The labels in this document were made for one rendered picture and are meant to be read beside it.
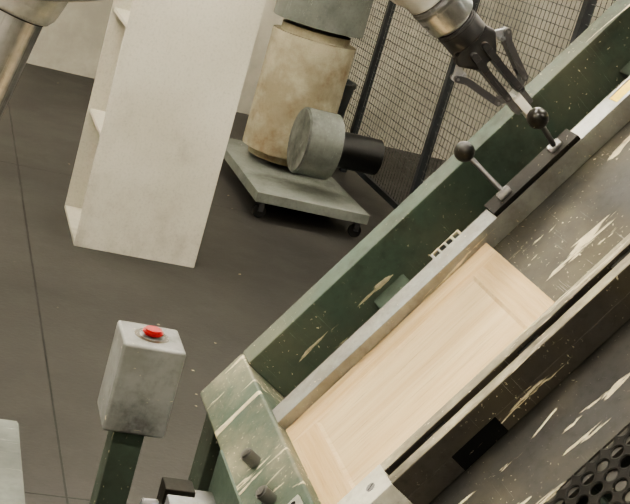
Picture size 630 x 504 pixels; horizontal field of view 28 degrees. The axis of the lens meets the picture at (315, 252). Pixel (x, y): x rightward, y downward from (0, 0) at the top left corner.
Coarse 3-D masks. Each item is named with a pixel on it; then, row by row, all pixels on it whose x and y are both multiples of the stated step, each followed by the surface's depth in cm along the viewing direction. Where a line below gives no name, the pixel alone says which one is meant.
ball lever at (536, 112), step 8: (528, 112) 212; (536, 112) 211; (544, 112) 211; (528, 120) 212; (536, 120) 211; (544, 120) 211; (536, 128) 212; (544, 128) 214; (552, 144) 219; (560, 144) 220; (552, 152) 220
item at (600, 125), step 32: (608, 96) 222; (576, 128) 222; (608, 128) 219; (576, 160) 220; (544, 192) 220; (480, 224) 222; (512, 224) 221; (448, 256) 222; (416, 288) 222; (384, 320) 222; (352, 352) 222; (320, 384) 222; (288, 416) 222
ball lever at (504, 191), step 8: (456, 144) 222; (464, 144) 221; (456, 152) 221; (464, 152) 221; (472, 152) 221; (464, 160) 221; (472, 160) 222; (480, 168) 221; (488, 176) 221; (496, 184) 221; (504, 192) 220
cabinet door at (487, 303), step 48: (480, 288) 212; (528, 288) 202; (432, 336) 212; (480, 336) 202; (336, 384) 222; (384, 384) 212; (432, 384) 202; (288, 432) 222; (336, 432) 212; (384, 432) 202; (336, 480) 201
